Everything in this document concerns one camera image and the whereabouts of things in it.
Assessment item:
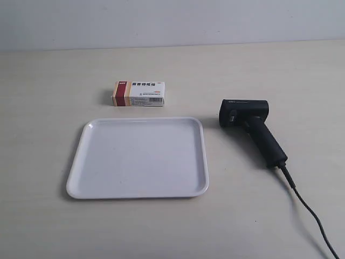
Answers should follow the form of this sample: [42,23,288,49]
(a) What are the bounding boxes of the black handheld barcode scanner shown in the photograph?
[219,99,288,168]

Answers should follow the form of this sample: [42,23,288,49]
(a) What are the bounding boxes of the white plastic tray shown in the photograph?
[66,117,209,200]

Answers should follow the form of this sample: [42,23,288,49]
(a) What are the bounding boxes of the white red medicine box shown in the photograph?
[112,81,165,107]

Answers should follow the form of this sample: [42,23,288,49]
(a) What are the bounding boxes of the black scanner cable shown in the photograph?
[280,161,341,259]

